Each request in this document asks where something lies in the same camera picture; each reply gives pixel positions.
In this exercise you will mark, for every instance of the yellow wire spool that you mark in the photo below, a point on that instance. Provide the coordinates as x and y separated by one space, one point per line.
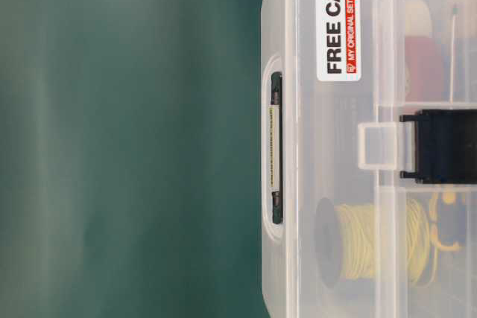
345 243

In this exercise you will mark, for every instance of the white tape roll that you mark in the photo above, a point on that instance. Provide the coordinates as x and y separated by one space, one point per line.
418 19

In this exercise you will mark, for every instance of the clear plastic tool box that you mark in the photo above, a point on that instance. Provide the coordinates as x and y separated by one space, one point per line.
332 92

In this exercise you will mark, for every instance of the yellow black screwdriver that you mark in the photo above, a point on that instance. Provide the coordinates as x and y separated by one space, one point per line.
448 220

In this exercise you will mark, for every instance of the black box latch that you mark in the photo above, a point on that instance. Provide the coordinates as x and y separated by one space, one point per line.
444 147

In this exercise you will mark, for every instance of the red tape roll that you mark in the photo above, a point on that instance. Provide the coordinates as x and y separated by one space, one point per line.
424 70

